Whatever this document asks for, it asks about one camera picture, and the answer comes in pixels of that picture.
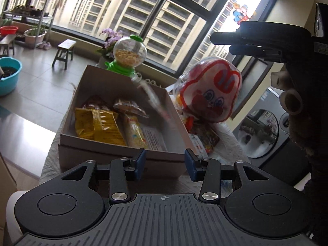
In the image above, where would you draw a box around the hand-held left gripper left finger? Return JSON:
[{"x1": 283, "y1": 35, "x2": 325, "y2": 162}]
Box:
[{"x1": 60, "y1": 149, "x2": 147, "y2": 202}]

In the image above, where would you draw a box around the clear packet of brown snacks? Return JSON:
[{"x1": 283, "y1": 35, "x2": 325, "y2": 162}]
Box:
[{"x1": 113, "y1": 98, "x2": 149, "y2": 118}]

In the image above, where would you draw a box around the grey plant pot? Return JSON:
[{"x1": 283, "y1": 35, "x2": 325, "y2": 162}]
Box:
[{"x1": 24, "y1": 28, "x2": 47, "y2": 45}]

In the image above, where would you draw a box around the dark red snack packet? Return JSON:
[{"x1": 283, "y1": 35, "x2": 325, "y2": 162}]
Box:
[{"x1": 81, "y1": 96, "x2": 114, "y2": 111}]

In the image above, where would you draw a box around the bunny-shaped snack bag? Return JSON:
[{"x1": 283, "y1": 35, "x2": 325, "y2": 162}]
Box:
[{"x1": 173, "y1": 56, "x2": 243, "y2": 123}]

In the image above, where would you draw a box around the grey washing machine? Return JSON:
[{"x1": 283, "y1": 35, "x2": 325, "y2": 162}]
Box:
[{"x1": 232, "y1": 86, "x2": 312, "y2": 185}]

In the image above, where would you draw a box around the blue plastic basin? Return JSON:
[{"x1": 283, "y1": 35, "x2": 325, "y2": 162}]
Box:
[{"x1": 0, "y1": 57, "x2": 22, "y2": 96}]

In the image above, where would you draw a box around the red yellow snack packet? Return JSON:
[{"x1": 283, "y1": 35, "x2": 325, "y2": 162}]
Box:
[{"x1": 179, "y1": 115, "x2": 196, "y2": 132}]

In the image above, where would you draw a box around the red plastic basin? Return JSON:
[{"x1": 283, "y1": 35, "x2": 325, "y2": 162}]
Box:
[{"x1": 0, "y1": 26, "x2": 19, "y2": 36}]

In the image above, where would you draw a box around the pink orchid plant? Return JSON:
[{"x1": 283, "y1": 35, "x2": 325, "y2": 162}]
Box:
[{"x1": 96, "y1": 28, "x2": 123, "y2": 62}]

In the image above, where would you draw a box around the wooden bench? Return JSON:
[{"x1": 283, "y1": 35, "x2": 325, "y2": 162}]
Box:
[{"x1": 0, "y1": 34, "x2": 15, "y2": 57}]

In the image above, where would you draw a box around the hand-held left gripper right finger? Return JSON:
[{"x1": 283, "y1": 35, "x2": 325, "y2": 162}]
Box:
[{"x1": 184, "y1": 149, "x2": 272, "y2": 203}]

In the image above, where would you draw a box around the red chestnut snack packet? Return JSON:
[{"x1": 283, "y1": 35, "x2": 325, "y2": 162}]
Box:
[{"x1": 190, "y1": 127, "x2": 220, "y2": 155}]

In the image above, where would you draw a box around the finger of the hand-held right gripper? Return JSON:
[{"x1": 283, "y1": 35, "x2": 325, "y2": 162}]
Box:
[
  {"x1": 210, "y1": 21, "x2": 312, "y2": 47},
  {"x1": 229, "y1": 45, "x2": 285, "y2": 62}
]

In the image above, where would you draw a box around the gumball candy dispenser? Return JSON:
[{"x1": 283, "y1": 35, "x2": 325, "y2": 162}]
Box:
[{"x1": 105, "y1": 34, "x2": 148, "y2": 77}]

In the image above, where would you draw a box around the small wooden stool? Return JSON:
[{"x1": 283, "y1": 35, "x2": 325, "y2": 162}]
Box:
[{"x1": 52, "y1": 39, "x2": 77, "y2": 70}]

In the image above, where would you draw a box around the metal shelf rack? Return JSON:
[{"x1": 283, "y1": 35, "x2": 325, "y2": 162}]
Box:
[{"x1": 2, "y1": 0, "x2": 64, "y2": 49}]

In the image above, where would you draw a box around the silver snack packet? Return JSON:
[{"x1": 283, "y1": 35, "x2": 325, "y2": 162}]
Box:
[{"x1": 195, "y1": 134, "x2": 208, "y2": 159}]

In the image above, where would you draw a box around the long clear wafer packet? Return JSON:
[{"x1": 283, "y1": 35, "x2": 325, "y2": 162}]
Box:
[{"x1": 123, "y1": 114, "x2": 149, "y2": 149}]

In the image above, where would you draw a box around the cartoon window sticker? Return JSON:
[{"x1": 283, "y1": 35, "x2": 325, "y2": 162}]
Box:
[{"x1": 232, "y1": 2, "x2": 251, "y2": 26}]

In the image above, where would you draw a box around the small grey clear-edged packet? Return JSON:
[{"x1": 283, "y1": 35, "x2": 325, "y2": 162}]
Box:
[{"x1": 131, "y1": 75, "x2": 175, "y2": 126}]

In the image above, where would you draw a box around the person's right hand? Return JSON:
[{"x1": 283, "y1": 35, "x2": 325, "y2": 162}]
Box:
[{"x1": 270, "y1": 71, "x2": 304, "y2": 114}]

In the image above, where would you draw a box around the pink cardboard box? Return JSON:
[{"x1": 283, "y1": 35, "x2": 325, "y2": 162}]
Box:
[{"x1": 58, "y1": 65, "x2": 198, "y2": 178}]

